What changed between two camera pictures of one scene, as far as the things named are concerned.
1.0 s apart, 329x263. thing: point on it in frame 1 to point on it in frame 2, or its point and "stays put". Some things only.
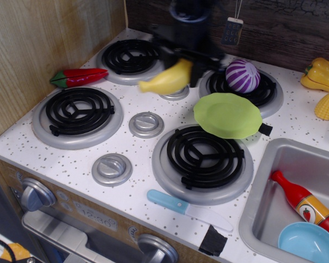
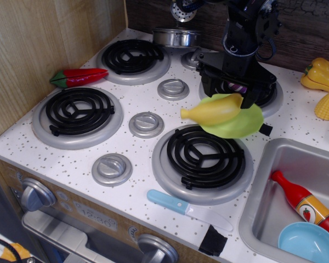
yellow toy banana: [169, 80] to [215, 110]
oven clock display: [95, 216] stays put
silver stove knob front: [112, 170] stays put
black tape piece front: [213, 243] stays put
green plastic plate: [226, 115] stays put
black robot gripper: [189, 36] to [244, 67]
